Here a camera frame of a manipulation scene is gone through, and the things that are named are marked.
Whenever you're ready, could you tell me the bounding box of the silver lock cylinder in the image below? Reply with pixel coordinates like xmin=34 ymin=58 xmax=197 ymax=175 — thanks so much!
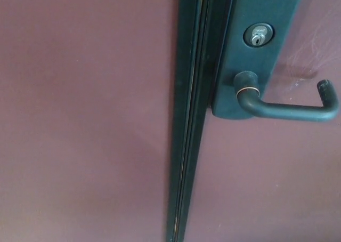
xmin=242 ymin=23 xmax=275 ymax=48

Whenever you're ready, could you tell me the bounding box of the maroon door panel with handle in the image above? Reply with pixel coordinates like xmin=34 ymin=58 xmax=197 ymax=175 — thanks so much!
xmin=185 ymin=0 xmax=341 ymax=242

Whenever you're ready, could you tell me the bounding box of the dark metal handle backplate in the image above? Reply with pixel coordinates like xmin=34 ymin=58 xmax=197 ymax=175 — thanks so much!
xmin=211 ymin=0 xmax=313 ymax=119

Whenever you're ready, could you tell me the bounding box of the black door edge strip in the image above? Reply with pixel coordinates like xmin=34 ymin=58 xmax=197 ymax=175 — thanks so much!
xmin=164 ymin=0 xmax=206 ymax=242
xmin=174 ymin=0 xmax=238 ymax=242

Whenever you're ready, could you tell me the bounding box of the dark lever door handle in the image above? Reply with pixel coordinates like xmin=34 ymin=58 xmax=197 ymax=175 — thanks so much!
xmin=233 ymin=70 xmax=340 ymax=124

